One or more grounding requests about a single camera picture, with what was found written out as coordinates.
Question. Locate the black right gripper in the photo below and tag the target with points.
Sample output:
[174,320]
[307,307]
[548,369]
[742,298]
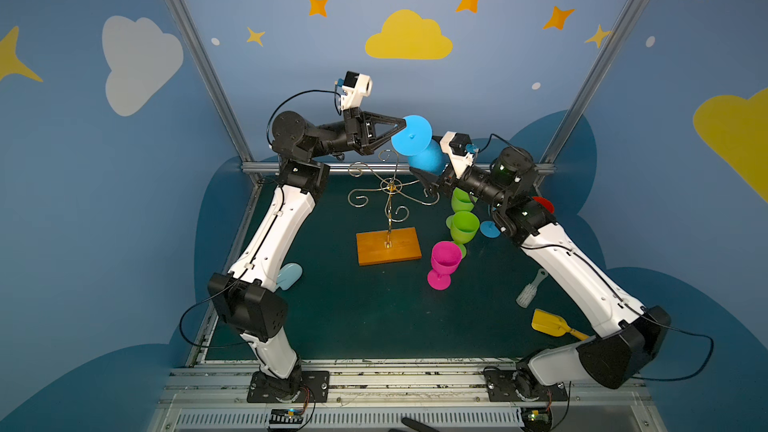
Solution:
[452,172]

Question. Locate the wooden rack base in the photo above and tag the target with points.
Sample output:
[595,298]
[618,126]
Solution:
[384,247]

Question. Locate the gold wire glass rack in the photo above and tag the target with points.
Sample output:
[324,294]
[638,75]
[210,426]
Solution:
[391,186]

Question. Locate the red wine glass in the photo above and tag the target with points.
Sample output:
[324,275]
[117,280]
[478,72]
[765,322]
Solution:
[545,203]

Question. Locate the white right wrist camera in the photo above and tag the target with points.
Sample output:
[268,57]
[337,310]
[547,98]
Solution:
[461,152]

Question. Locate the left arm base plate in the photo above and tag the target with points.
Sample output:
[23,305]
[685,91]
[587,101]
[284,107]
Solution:
[312,385]

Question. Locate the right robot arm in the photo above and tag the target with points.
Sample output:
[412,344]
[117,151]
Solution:
[627,335]

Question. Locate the light green wine glass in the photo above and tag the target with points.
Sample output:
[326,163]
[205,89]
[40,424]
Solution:
[462,203]

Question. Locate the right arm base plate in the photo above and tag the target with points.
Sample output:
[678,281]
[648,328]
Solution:
[512,385]

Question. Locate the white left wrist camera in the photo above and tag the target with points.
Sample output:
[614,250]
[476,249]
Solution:
[352,89]

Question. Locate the blue wine glass front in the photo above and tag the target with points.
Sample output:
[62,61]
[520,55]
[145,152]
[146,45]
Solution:
[489,229]

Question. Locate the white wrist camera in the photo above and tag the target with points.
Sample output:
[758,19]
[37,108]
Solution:
[352,89]
[461,152]

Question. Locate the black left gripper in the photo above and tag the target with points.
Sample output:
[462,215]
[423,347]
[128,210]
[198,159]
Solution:
[362,132]

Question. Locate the light blue spatula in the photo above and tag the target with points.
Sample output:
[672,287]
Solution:
[288,275]

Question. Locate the aluminium frame rail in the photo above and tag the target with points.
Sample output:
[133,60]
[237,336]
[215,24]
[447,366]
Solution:
[273,168]

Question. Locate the blue wine glass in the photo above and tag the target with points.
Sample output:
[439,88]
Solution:
[416,143]
[489,229]

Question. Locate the magenta wine glass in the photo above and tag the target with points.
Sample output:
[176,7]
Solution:
[445,259]

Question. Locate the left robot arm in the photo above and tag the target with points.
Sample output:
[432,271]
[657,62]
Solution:
[245,297]

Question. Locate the yellow plastic piece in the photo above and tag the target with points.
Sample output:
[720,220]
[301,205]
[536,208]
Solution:
[554,325]

